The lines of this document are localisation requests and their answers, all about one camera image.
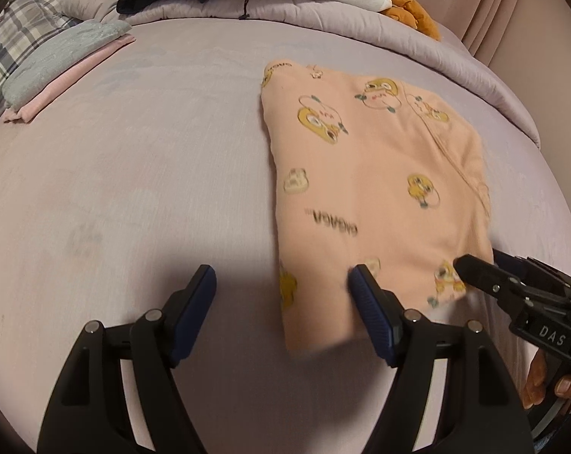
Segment plaid grey white pillow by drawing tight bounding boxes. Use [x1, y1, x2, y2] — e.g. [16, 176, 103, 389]
[0, 0, 79, 116]

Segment grey folded cloth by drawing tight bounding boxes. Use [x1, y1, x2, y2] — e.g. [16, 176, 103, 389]
[2, 20, 131, 109]

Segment right hand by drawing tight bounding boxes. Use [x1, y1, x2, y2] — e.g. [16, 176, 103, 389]
[520, 350, 571, 410]

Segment peach cartoon print garment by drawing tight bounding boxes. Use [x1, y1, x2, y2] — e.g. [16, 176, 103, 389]
[261, 61, 493, 354]

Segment pink folded duvet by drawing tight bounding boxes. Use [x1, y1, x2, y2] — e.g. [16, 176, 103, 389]
[62, 0, 541, 146]

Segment pink folded cloth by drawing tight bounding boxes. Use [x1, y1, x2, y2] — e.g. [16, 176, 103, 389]
[1, 34, 135, 124]

